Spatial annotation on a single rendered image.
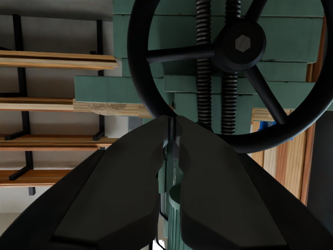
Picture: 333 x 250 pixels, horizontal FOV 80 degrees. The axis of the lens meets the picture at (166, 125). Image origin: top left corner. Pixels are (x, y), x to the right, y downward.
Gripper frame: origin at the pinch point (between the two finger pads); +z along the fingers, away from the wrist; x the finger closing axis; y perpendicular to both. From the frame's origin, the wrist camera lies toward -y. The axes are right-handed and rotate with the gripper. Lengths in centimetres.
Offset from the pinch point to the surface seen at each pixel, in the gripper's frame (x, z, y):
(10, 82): -216, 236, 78
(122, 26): -11.3, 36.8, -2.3
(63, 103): -125, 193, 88
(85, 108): -27, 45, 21
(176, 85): 0.5, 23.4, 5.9
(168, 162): -2, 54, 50
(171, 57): -0.4, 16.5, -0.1
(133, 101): -9.2, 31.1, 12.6
